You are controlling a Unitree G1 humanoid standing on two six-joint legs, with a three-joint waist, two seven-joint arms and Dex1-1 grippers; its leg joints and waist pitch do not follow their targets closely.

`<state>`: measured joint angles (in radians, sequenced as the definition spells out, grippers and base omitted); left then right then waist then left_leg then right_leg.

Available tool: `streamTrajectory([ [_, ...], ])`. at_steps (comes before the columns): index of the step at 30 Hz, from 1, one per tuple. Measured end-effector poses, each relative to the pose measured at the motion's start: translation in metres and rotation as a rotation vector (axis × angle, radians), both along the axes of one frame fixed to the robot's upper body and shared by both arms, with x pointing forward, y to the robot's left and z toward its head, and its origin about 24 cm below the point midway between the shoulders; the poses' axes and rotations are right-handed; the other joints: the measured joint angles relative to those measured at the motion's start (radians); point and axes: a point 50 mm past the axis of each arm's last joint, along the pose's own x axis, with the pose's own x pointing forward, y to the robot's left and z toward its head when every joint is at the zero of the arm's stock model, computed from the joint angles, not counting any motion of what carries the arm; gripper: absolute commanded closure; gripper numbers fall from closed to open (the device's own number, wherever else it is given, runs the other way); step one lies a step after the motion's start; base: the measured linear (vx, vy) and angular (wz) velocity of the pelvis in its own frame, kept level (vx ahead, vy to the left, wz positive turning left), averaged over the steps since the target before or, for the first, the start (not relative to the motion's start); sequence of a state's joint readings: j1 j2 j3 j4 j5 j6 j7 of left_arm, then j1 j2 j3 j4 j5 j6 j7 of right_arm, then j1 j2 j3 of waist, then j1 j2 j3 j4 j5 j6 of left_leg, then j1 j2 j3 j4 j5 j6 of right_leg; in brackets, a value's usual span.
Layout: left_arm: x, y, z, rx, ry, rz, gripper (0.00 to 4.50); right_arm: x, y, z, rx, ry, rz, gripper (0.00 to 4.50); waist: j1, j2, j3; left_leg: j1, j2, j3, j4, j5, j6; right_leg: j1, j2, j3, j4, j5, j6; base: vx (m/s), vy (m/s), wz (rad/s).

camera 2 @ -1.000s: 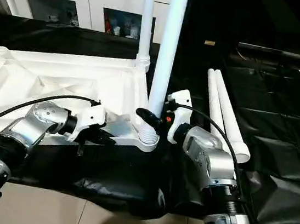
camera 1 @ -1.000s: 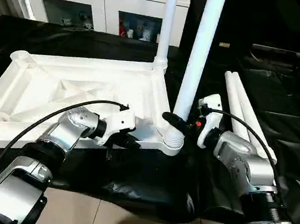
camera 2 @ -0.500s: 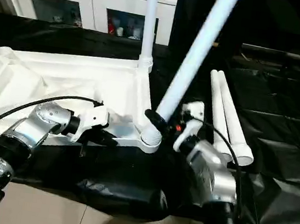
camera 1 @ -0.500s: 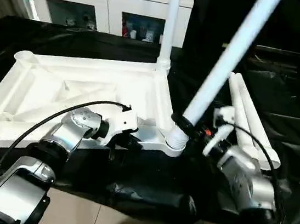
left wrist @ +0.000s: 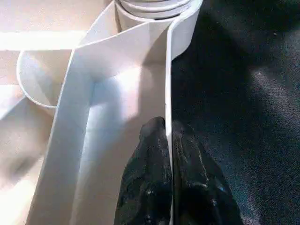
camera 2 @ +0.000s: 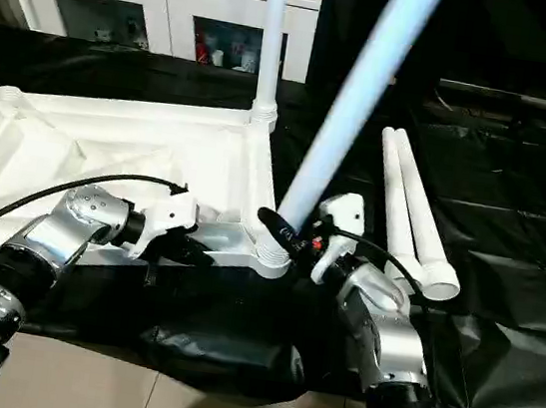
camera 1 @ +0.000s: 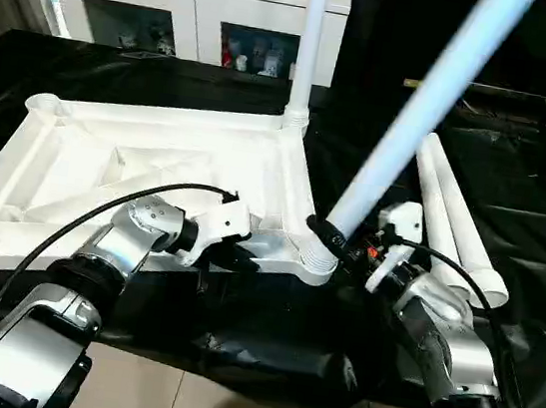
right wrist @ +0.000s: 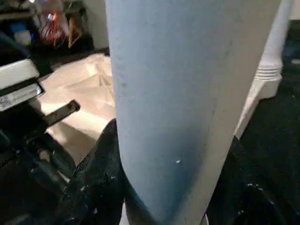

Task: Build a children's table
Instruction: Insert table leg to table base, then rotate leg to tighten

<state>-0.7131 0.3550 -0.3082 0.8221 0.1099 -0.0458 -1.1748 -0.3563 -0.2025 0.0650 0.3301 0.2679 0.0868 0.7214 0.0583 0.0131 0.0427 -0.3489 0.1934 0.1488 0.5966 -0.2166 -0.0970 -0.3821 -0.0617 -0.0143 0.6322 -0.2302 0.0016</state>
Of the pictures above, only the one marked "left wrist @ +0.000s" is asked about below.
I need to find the white plastic stool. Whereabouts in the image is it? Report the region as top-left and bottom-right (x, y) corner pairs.
(0, 0), (204, 225)

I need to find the white plastic table leg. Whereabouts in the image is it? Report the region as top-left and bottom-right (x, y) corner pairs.
(118, 0), (192, 19)

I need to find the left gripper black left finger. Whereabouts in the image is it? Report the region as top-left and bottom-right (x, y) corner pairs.
(114, 116), (174, 225)

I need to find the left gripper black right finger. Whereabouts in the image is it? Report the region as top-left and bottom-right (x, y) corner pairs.
(172, 121), (242, 225)

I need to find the black glossy mat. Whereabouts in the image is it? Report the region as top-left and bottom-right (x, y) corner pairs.
(171, 0), (300, 225)

